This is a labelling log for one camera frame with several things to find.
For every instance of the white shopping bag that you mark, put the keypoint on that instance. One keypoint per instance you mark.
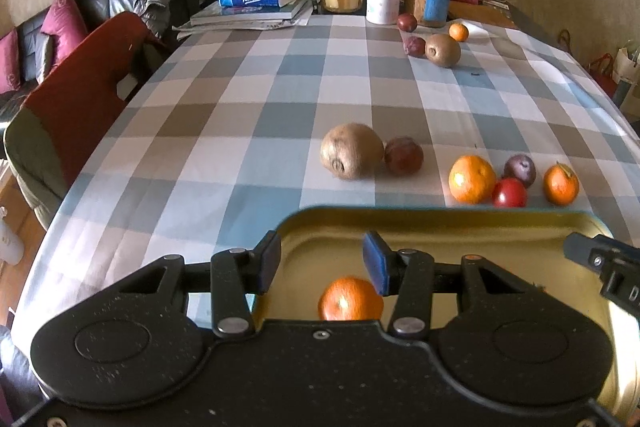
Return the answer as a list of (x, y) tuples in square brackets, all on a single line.
[(627, 67)]

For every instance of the red chair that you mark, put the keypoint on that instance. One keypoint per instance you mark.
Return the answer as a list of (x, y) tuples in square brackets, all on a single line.
[(80, 97)]

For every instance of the stack of books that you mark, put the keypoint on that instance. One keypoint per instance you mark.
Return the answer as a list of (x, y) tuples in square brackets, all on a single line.
[(240, 14)]

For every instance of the large mandarin orange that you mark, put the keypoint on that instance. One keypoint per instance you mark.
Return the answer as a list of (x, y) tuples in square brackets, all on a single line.
[(472, 180)]

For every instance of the red shopping bag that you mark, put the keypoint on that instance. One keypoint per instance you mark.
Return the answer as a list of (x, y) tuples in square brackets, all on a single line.
[(602, 76)]

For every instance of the dark red wrinkled plum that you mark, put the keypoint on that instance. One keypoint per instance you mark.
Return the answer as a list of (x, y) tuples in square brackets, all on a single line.
[(404, 155)]

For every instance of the golden metal tin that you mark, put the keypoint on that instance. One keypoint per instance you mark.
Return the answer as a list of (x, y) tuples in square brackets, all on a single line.
[(465, 232)]

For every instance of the wrinkled purple plum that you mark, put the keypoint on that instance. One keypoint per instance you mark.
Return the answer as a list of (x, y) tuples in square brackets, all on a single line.
[(414, 46)]

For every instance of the wooden cutting board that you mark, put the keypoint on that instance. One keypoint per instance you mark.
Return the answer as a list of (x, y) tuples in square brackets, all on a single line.
[(480, 16)]

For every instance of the stack of papers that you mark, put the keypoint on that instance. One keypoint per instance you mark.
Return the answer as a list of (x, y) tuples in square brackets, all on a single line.
[(225, 27)]

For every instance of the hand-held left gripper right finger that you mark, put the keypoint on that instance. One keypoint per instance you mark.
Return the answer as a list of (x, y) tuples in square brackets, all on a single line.
[(375, 264)]

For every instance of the small mandarin orange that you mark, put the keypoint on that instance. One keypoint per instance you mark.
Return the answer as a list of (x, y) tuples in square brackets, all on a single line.
[(458, 32)]

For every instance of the large brown kiwi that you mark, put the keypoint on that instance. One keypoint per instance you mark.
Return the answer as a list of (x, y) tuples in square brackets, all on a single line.
[(352, 151)]

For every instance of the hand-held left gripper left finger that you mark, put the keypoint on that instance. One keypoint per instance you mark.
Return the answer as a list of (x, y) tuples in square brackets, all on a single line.
[(270, 258)]

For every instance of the checked tablecloth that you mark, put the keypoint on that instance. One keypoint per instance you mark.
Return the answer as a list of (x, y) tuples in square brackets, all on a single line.
[(240, 107)]

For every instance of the large magenta pillow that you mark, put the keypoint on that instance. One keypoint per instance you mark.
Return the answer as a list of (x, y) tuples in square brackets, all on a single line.
[(62, 24)]

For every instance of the bright red plum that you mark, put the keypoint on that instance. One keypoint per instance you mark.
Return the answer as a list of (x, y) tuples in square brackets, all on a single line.
[(510, 194)]

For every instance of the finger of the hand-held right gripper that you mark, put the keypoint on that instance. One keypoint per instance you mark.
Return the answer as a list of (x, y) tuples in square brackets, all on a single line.
[(582, 249)]

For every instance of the mandarin orange with stem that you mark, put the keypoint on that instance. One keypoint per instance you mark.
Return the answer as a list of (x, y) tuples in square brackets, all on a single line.
[(561, 184)]

